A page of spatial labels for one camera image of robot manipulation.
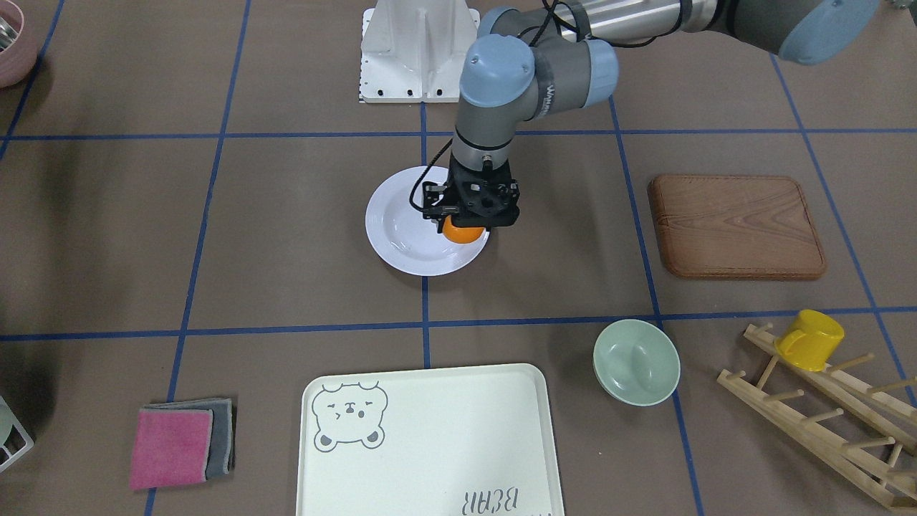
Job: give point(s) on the wooden cutting board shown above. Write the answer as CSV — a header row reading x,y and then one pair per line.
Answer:
x,y
731,226

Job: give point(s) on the wooden mug drying rack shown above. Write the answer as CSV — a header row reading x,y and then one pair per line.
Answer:
x,y
872,464

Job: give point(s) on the yellow mug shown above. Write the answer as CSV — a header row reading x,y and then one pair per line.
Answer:
x,y
810,340

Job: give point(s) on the white round plate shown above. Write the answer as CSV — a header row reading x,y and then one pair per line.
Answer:
x,y
405,240

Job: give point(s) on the green ceramic bowl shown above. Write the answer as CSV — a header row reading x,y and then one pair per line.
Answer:
x,y
636,363

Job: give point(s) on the pink folded cloth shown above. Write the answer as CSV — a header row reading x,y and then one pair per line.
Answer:
x,y
171,448

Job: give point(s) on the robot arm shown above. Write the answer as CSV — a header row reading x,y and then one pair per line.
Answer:
x,y
526,65

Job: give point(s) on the cream bear serving tray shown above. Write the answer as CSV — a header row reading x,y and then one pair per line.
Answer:
x,y
474,440

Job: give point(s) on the white wire cup rack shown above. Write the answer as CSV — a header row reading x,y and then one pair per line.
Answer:
x,y
16,441

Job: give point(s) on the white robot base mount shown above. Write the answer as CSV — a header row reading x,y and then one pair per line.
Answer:
x,y
413,51

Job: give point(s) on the orange fruit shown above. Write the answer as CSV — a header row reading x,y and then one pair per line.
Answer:
x,y
461,234

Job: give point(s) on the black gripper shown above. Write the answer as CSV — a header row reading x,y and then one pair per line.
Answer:
x,y
432,196

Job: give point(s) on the grey folded cloth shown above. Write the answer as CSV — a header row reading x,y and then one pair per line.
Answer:
x,y
221,446

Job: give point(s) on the pink bowl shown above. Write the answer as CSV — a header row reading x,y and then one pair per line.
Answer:
x,y
19,44

